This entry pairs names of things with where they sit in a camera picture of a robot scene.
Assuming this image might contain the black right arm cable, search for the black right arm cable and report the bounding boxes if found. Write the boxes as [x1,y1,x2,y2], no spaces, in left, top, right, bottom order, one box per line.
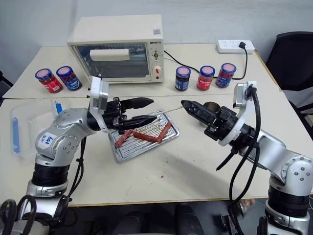
[227,84,262,235]

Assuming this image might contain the shiny metal cup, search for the shiny metal cup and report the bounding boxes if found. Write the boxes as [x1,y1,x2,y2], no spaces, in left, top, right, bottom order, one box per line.
[200,102,221,126]

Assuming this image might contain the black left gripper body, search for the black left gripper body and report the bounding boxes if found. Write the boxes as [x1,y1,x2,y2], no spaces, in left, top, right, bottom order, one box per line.
[102,97,128,135]

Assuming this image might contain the dark chair part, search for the dark chair part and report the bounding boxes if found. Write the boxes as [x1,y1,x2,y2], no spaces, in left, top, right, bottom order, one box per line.
[0,70,14,95]

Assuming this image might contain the red sausage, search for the red sausage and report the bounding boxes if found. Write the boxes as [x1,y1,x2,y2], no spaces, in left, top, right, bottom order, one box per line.
[133,131,160,143]
[157,122,173,143]
[114,129,134,148]

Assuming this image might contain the dark rounded shape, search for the dark rounded shape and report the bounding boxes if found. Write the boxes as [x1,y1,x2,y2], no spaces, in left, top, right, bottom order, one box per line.
[123,202,205,235]

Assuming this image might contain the red label jar blue lid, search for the red label jar blue lid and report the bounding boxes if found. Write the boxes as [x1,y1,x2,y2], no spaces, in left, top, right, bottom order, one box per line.
[196,65,216,91]
[34,68,64,94]

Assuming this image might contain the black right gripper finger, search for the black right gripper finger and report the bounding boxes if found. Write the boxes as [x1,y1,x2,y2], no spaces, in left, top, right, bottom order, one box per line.
[183,105,215,128]
[180,99,218,120]

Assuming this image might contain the thin wooden skewer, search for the thin wooden skewer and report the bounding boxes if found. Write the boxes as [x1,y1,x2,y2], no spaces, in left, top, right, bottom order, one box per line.
[151,105,183,115]

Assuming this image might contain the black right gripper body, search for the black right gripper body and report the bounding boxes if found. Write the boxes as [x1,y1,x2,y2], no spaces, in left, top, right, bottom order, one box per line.
[204,106,240,142]

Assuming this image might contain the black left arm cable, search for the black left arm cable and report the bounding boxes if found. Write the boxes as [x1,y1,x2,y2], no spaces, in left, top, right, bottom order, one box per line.
[0,136,87,232]

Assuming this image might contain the black office chair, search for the black office chair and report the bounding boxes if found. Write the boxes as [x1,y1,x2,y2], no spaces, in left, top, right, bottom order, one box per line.
[265,31,313,119]

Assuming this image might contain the black oven power cord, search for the black oven power cord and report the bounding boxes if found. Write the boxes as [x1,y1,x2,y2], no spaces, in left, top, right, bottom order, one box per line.
[163,47,249,81]

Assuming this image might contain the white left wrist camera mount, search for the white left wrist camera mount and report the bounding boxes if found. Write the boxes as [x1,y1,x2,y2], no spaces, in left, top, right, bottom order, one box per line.
[87,75,110,131]

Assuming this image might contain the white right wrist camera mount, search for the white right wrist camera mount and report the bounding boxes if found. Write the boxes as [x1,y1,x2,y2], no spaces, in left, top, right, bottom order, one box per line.
[217,80,258,148]

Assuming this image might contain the dark blue label jar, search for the dark blue label jar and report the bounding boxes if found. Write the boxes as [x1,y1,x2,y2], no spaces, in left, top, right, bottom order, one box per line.
[174,66,192,92]

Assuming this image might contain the white power strip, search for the white power strip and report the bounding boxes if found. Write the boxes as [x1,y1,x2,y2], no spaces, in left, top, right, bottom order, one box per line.
[215,39,255,55]

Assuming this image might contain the white handwritten label sticker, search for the white handwritten label sticker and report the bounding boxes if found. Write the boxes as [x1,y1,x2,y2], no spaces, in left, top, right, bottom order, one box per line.
[39,132,55,149]

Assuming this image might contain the clear plastic container blue clips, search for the clear plastic container blue clips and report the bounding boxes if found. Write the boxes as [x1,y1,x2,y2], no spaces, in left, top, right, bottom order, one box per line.
[9,98,65,160]

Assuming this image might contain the ribbed metal baking tray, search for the ribbed metal baking tray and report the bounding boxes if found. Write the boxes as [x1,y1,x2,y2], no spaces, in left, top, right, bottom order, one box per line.
[108,110,180,164]

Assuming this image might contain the cream toaster oven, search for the cream toaster oven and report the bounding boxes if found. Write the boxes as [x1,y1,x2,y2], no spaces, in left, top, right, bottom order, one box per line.
[67,14,164,85]

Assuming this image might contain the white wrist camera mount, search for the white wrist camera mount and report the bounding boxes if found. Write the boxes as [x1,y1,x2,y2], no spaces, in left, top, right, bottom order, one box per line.
[217,80,258,148]
[87,75,110,131]

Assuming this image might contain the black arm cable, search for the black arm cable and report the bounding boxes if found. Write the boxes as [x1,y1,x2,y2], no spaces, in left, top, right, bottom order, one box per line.
[0,136,87,232]
[227,84,262,235]

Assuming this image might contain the black cable tie strap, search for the black cable tie strap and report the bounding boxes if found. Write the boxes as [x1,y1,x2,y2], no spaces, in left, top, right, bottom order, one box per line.
[216,146,237,172]

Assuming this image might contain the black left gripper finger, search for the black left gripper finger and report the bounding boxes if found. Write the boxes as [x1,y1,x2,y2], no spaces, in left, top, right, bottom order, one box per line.
[121,96,155,112]
[119,115,157,135]

